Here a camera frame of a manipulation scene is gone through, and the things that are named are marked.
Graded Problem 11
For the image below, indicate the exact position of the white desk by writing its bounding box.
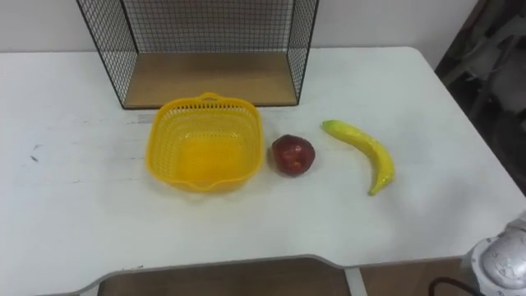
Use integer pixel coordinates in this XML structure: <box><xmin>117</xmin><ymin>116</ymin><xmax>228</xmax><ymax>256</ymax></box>
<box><xmin>0</xmin><ymin>46</ymin><xmax>526</xmax><ymax>296</ymax></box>

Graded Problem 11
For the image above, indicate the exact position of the yellow banana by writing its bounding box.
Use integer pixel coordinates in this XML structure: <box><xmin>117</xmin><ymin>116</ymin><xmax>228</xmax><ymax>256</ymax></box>
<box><xmin>321</xmin><ymin>119</ymin><xmax>396</xmax><ymax>197</ymax></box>

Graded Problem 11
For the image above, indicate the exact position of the black wire mesh shelf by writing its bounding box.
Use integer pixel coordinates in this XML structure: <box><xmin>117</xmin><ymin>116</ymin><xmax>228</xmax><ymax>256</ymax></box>
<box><xmin>76</xmin><ymin>0</ymin><xmax>321</xmax><ymax>110</ymax></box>

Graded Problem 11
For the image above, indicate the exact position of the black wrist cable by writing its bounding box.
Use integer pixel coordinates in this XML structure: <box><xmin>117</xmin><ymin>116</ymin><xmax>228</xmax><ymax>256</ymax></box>
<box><xmin>428</xmin><ymin>277</ymin><xmax>484</xmax><ymax>296</ymax></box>

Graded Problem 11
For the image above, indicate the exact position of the yellow plastic basket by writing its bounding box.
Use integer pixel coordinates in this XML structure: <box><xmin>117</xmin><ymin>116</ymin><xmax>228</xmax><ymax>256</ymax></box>
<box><xmin>145</xmin><ymin>92</ymin><xmax>265</xmax><ymax>194</ymax></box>

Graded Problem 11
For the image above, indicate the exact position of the red apple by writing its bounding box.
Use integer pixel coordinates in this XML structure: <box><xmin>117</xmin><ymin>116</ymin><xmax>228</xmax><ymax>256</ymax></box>
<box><xmin>270</xmin><ymin>134</ymin><xmax>316</xmax><ymax>178</ymax></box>

